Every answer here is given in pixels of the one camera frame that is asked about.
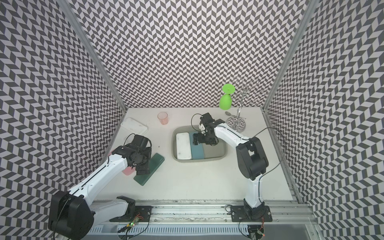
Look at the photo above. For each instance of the green plastic wine glass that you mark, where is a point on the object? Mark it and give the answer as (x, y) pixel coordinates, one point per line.
(225, 102)

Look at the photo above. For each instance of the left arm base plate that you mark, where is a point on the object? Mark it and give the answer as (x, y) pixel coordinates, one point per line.
(142, 212)

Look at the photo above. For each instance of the aluminium front rail frame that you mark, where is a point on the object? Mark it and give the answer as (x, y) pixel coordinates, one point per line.
(201, 218)

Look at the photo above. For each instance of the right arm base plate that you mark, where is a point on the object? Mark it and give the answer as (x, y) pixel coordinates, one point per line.
(244, 214)

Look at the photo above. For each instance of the pink transparent cup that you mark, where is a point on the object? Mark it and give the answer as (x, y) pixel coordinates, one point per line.
(163, 118)

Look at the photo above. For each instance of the chrome wire cup rack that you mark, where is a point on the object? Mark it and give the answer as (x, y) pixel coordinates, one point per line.
(244, 92)

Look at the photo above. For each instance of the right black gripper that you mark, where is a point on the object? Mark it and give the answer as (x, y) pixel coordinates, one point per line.
(199, 135)

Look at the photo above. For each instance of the dark green pencil case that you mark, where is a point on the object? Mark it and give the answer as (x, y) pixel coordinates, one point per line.
(154, 164)

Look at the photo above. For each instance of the metal spoon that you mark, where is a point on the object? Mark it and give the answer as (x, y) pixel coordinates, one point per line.
(231, 115)

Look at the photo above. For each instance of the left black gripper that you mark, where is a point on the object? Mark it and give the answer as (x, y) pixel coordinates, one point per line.
(140, 168)

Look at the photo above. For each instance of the pink pencil case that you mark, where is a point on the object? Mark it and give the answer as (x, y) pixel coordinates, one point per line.
(128, 171)

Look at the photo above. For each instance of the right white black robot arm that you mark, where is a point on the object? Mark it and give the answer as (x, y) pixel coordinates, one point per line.
(251, 158)

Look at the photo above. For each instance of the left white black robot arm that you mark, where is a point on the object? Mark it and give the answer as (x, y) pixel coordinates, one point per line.
(72, 213)

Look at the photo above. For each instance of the light teal pencil case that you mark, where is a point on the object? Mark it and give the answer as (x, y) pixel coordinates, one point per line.
(197, 152)

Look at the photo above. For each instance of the grey plastic storage box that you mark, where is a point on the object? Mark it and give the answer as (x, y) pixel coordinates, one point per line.
(212, 153)

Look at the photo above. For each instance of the white pencil case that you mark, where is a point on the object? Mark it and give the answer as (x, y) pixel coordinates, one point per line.
(183, 146)

